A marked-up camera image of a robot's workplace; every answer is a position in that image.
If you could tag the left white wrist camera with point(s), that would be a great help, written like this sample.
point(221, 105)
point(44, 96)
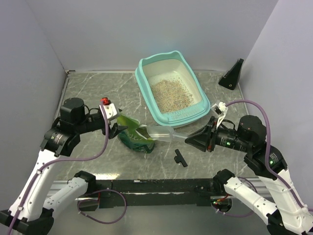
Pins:
point(111, 111)

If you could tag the clear plastic scoop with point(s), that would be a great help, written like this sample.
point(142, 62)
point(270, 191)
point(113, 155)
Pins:
point(165, 133)

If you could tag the green cat litter bag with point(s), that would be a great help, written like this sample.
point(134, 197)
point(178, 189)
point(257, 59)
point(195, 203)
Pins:
point(130, 138)

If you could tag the black wedge stand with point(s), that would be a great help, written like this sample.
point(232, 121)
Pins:
point(231, 78)

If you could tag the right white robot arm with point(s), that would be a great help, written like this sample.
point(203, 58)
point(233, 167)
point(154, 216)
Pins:
point(284, 215)

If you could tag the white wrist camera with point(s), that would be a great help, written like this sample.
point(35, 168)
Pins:
point(219, 109)
point(111, 111)

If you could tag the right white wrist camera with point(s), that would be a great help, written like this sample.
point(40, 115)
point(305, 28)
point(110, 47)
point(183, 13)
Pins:
point(219, 109)

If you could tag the cat litter in box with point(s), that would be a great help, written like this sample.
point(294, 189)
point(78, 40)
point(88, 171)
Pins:
point(171, 96)

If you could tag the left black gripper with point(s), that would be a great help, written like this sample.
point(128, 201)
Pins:
point(115, 129)

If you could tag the black bag clip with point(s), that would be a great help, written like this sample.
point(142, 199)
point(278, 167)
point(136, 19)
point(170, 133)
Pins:
point(179, 159)

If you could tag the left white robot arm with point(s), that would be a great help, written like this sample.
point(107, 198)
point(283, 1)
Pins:
point(33, 212)

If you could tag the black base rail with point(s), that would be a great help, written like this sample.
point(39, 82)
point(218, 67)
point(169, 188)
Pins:
point(155, 192)

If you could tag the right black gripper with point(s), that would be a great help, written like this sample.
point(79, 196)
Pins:
point(207, 135)

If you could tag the teal litter box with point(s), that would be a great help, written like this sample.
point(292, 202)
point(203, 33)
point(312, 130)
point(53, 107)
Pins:
point(171, 66)

